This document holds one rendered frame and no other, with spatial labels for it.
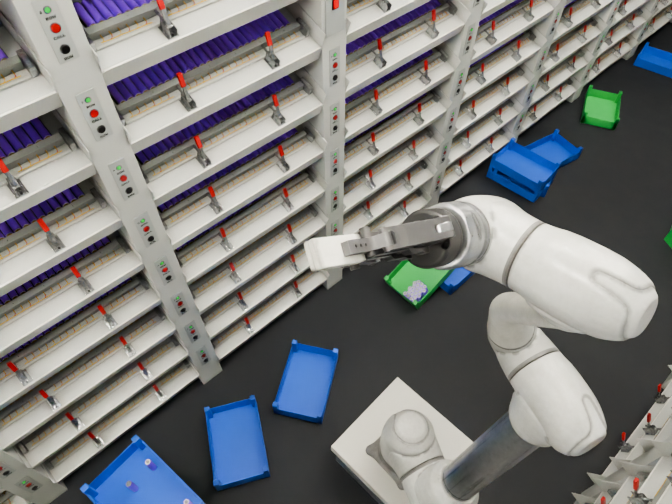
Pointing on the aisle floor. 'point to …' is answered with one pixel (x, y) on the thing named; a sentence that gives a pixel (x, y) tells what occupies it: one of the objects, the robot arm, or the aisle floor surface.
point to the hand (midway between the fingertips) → (336, 251)
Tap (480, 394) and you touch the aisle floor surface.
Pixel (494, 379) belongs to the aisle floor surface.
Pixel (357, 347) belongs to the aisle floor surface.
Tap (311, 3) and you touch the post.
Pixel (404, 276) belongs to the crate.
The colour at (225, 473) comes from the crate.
